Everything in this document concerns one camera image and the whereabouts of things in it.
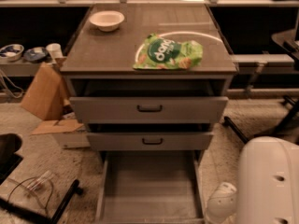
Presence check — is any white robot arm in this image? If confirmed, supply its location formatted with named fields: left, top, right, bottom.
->
left=206, top=136, right=299, bottom=224

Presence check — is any blue patterned bowl left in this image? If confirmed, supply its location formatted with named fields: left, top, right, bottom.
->
left=0, top=44, right=24, bottom=62

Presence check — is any clear plastic wrapper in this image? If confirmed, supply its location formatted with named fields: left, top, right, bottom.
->
left=27, top=171, right=52, bottom=191

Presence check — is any grey drawer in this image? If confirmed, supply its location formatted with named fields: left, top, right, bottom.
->
left=71, top=79, right=228, bottom=124
left=94, top=151, right=205, bottom=224
left=87, top=124, right=213, bottom=151

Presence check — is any black stand leg left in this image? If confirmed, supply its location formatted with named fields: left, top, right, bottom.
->
left=0, top=179, right=83, bottom=224

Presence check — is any grey middle drawer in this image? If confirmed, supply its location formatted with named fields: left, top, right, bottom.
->
left=87, top=124, right=213, bottom=151

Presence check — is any grey bottom drawer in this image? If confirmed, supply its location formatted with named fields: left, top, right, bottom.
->
left=94, top=151, right=205, bottom=224

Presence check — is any dark blue plate bowl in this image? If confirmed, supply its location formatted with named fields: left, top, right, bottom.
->
left=23, top=47, right=49, bottom=63

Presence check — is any grey drawer cabinet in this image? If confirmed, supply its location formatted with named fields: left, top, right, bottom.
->
left=60, top=2, right=238, bottom=163

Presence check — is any brown cardboard box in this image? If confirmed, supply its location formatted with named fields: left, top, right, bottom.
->
left=21, top=63, right=69, bottom=120

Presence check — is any white bowl on cabinet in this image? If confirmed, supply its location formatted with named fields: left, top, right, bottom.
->
left=89, top=11, right=124, bottom=32

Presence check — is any green snack bag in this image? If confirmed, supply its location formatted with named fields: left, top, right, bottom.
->
left=133, top=34, right=203, bottom=70

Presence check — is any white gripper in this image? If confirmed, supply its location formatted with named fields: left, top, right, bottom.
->
left=206, top=182, right=237, bottom=224

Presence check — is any white paper cup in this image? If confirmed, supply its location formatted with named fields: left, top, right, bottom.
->
left=46, top=43, right=64, bottom=59

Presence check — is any black stand leg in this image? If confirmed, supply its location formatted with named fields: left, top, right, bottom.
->
left=222, top=116, right=249, bottom=144
left=0, top=179, right=83, bottom=224

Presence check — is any white cardboard box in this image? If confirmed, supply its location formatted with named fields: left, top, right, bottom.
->
left=31, top=110, right=92, bottom=149

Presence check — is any black stand leg right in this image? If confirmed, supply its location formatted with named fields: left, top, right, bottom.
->
left=222, top=116, right=249, bottom=144

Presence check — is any white cable left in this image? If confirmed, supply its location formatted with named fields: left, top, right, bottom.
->
left=0, top=69, right=24, bottom=100

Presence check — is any black cable on floor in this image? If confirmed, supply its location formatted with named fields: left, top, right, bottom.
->
left=6, top=175, right=56, bottom=217

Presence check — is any black chair seat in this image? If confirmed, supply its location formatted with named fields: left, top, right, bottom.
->
left=0, top=133, right=22, bottom=184

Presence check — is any grey top drawer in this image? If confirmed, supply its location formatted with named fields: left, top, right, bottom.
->
left=71, top=79, right=228, bottom=124

